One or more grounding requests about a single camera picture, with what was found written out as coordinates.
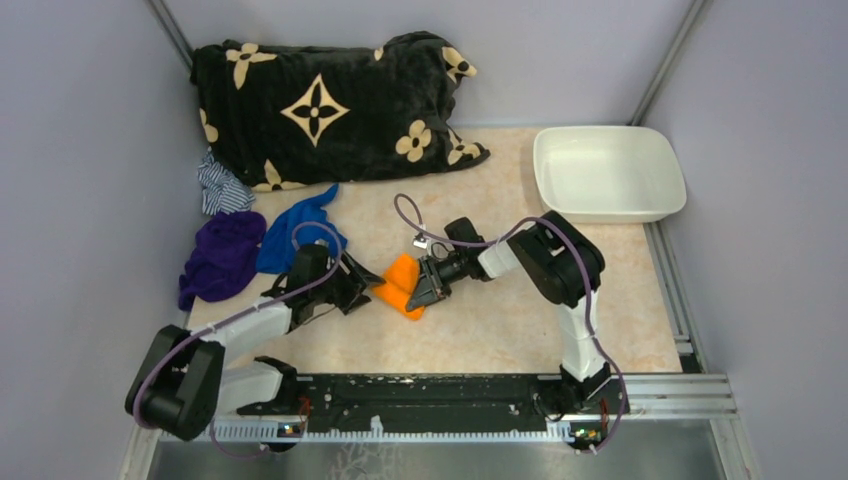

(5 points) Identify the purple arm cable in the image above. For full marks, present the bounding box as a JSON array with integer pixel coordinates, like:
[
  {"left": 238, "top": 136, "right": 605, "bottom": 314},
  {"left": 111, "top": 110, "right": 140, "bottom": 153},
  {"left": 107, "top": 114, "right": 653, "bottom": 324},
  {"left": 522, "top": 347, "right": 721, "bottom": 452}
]
[
  {"left": 393, "top": 192, "right": 629, "bottom": 456},
  {"left": 131, "top": 221, "right": 344, "bottom": 460}
]

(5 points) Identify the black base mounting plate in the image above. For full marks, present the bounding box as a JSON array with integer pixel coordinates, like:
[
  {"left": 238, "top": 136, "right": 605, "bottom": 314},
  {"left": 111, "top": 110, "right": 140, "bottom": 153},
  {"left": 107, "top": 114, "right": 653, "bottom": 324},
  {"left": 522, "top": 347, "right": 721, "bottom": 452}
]
[{"left": 237, "top": 374, "right": 630, "bottom": 434}]

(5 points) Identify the blue white striped cloth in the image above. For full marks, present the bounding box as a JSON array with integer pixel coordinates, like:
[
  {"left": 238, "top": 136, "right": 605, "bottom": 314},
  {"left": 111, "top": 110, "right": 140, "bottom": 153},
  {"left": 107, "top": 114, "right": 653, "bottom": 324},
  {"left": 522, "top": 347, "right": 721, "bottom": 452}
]
[{"left": 197, "top": 148, "right": 256, "bottom": 216}]

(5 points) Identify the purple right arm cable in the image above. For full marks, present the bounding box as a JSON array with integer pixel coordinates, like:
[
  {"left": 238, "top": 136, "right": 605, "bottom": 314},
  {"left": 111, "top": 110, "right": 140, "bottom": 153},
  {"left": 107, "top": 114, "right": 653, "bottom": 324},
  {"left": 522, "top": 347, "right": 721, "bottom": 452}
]
[{"left": 393, "top": 192, "right": 629, "bottom": 456}]

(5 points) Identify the orange towel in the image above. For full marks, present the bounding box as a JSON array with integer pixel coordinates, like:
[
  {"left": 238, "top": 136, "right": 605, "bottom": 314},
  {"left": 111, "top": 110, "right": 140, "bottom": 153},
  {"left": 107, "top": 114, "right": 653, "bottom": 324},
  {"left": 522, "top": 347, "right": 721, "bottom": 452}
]
[{"left": 372, "top": 254, "right": 425, "bottom": 321}]

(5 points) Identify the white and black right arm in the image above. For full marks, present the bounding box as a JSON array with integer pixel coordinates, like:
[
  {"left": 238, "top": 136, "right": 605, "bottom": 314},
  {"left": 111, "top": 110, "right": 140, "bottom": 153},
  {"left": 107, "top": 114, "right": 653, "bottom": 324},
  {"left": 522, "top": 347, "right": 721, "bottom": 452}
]
[{"left": 402, "top": 211, "right": 612, "bottom": 417}]

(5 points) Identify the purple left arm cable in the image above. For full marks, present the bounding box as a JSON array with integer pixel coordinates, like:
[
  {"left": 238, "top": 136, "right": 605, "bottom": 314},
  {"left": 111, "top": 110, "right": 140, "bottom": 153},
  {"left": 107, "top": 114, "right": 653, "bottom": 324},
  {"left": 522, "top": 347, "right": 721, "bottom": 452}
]
[{"left": 131, "top": 221, "right": 344, "bottom": 460}]

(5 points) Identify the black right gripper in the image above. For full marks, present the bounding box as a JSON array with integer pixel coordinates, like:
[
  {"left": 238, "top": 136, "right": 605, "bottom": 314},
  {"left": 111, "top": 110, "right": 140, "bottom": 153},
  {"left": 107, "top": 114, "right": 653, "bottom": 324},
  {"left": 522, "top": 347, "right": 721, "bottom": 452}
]
[{"left": 408, "top": 251, "right": 468, "bottom": 314}]

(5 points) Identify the white plastic basin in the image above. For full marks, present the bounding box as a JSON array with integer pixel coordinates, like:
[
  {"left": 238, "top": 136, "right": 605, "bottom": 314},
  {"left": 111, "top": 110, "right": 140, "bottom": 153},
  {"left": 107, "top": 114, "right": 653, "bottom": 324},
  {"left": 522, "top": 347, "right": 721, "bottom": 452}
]
[{"left": 533, "top": 126, "right": 687, "bottom": 224}]

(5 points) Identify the blue towel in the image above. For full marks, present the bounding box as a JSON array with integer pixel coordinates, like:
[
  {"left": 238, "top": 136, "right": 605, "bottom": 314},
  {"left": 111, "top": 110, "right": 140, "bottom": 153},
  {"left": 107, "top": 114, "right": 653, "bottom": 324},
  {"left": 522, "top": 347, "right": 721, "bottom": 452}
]
[{"left": 255, "top": 184, "right": 348, "bottom": 274}]

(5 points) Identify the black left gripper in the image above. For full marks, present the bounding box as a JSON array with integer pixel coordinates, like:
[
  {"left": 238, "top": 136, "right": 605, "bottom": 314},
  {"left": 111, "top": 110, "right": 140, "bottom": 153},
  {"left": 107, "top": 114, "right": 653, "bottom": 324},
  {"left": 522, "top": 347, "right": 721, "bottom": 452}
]
[{"left": 311, "top": 249, "right": 386, "bottom": 315}]

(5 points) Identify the aluminium frame rail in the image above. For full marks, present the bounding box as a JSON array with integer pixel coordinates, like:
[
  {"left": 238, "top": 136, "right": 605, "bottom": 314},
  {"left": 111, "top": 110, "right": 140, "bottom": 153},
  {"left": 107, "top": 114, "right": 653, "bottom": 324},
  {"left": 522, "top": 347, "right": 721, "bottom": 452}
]
[{"left": 119, "top": 372, "right": 757, "bottom": 480}]

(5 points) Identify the purple towel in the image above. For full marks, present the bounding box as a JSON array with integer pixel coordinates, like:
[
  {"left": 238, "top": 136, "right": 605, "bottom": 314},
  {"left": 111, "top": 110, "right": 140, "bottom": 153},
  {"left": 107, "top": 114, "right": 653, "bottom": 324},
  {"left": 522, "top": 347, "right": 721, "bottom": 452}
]
[{"left": 177, "top": 211, "right": 267, "bottom": 312}]

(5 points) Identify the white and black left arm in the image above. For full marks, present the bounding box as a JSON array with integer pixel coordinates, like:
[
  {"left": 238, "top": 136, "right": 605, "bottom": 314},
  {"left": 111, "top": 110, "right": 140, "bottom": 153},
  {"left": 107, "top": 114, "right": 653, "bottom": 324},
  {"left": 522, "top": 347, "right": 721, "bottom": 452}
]
[{"left": 125, "top": 244, "right": 385, "bottom": 441}]

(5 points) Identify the black floral blanket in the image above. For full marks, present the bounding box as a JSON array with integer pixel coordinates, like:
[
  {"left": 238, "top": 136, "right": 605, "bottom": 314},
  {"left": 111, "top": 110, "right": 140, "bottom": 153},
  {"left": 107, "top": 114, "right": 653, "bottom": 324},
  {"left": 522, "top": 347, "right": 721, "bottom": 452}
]
[{"left": 190, "top": 31, "right": 490, "bottom": 192}]

